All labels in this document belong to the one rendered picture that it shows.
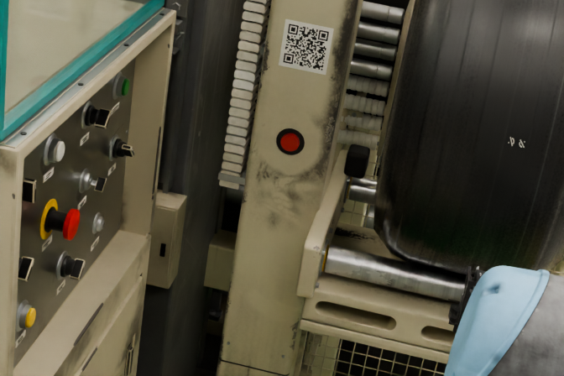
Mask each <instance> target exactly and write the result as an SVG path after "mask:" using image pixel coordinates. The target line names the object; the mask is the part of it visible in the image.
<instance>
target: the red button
mask: <svg viewBox="0 0 564 376"><path fill-rule="evenodd" d="M280 143H281V146H282V148H283V149H285V150H286V151H295V150H296V149H298V147H299V145H300V140H299V138H298V137H297V136H296V135H295V134H294V133H286V134H285V135H284V136H283V137H282V139H281V140H280Z"/></svg>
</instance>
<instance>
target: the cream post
mask: <svg viewBox="0 0 564 376"><path fill-rule="evenodd" d="M362 6H363V0H272V1H271V7H270V13H269V23H268V29H267V35H266V41H265V46H264V59H263V66H262V71H261V76H260V81H259V87H258V97H257V103H256V108H255V114H254V120H253V131H252V137H251V143H250V149H249V154H248V165H247V171H246V177H245V185H244V192H243V201H242V205H241V211H240V217H239V222H238V233H237V238H236V244H235V250H234V256H233V261H232V272H231V279H230V284H229V290H228V296H227V306H226V312H225V318H224V323H223V329H222V340H221V346H220V352H219V358H218V364H217V374H216V376H294V371H295V363H296V359H297V353H298V349H299V344H300V336H301V331H302V330H301V329H300V320H301V317H302V310H303V305H304V300H305V297H302V296H298V295H297V294H296V286H297V282H298V277H299V272H300V263H301V259H302V254H303V249H304V245H305V242H306V239H307V236H308V233H309V231H310V229H311V225H312V223H313V221H314V218H315V216H316V213H317V212H318V211H319V210H320V208H321V203H322V201H323V198H324V195H325V194H326V190H327V187H328V185H329V182H330V177H331V172H332V164H333V160H334V154H335V150H336V146H337V137H338V132H339V128H340V123H341V118H342V109H343V105H344V101H345V96H346V91H347V83H348V78H349V73H350V69H351V64H352V59H353V51H354V46H355V42H356V37H357V32H358V24H359V19H360V14H361V10H362ZM286 19H289V20H294V21H298V22H302V23H307V24H314V25H319V26H323V27H328V28H332V29H334V30H333V36H332V44H331V49H330V54H329V59H328V64H327V69H326V74H325V75H323V74H318V73H314V72H309V71H305V70H298V69H294V68H289V67H285V66H281V65H279V57H280V51H281V45H282V39H283V34H284V29H285V20H286ZM286 133H294V134H295V135H296V136H297V137H298V138H299V140H300V145H299V147H298V149H296V150H295V151H286V150H285V149H283V148H282V146H281V143H280V140H281V139H282V137H283V136H284V135H285V134H286Z"/></svg>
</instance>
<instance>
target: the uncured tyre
mask: <svg viewBox="0 0 564 376"><path fill-rule="evenodd" d="M508 132H511V133H518V134H523V135H527V136H530V138H529V142H528V145H527V149H526V152H525V154H524V153H521V152H516V151H512V150H508V149H504V146H505V141H506V138H507V134H508ZM373 229H374V231H375V232H376V233H377V234H378V235H379V237H380V239H381V240H382V242H383V243H384V245H385V246H386V248H387V249H388V250H389V251H390V253H392V254H393V255H395V256H397V257H398V258H400V259H403V260H404V261H406V262H408V263H413V264H419V265H423V266H426V267H431V268H434V269H441V270H445V271H449V272H453V273H457V274H463V275H467V270H468V266H471V277H474V275H475V271H476V268H477V267H478V266H479V270H482V271H488V270H489V269H491V268H493V267H496V266H502V265H503V266H510V267H516V268H521V269H529V270H534V271H537V270H539V269H544V270H547V271H549V270H550V269H553V268H555V267H556V266H557V265H558V263H559V262H560V261H561V259H562V257H563V255H564V0H415V5H414V9H413V13H412V16H411V20H410V26H409V30H408V34H407V38H406V42H405V49H404V53H403V57H402V61H401V65H400V68H399V75H398V80H397V84H396V88H395V92H394V99H393V103H392V107H391V112H390V115H389V123H388V127H387V132H386V136H385V140H384V148H383V153H382V157H381V161H380V166H379V174H378V179H377V184H376V189H375V195H374V218H373Z"/></svg>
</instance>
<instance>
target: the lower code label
mask: <svg viewBox="0 0 564 376"><path fill-rule="evenodd" d="M333 30H334V29H332V28H328V27H323V26H319V25H314V24H310V23H302V22H298V21H294V20H289V19H286V20H285V29H284V34H283V39H282V45H281V51H280V57H279V65H281V66H285V67H289V68H294V69H298V70H303V71H309V72H314V73H318V74H323V75H325V74H326V69H327V64H328V59H329V54H330V49H331V44H332V36H333Z"/></svg>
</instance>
